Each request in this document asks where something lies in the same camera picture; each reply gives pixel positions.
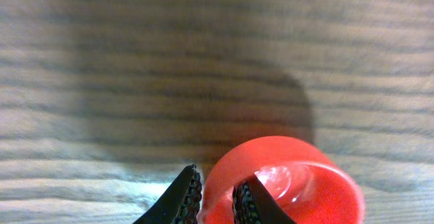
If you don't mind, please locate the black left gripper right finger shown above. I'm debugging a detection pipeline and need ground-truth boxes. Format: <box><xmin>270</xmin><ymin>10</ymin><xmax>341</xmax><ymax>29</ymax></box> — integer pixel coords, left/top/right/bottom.
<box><xmin>232</xmin><ymin>175</ymin><xmax>296</xmax><ymax>224</ymax></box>

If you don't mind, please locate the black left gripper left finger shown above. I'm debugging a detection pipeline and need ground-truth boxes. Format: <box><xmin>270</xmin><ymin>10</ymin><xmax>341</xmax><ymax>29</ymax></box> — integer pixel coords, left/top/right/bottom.
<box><xmin>133</xmin><ymin>164</ymin><xmax>202</xmax><ymax>224</ymax></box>

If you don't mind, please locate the red plastic measuring scoop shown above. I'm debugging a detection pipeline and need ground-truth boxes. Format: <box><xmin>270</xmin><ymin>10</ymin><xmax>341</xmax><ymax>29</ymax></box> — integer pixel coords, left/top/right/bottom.
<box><xmin>198</xmin><ymin>136</ymin><xmax>366</xmax><ymax>224</ymax></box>

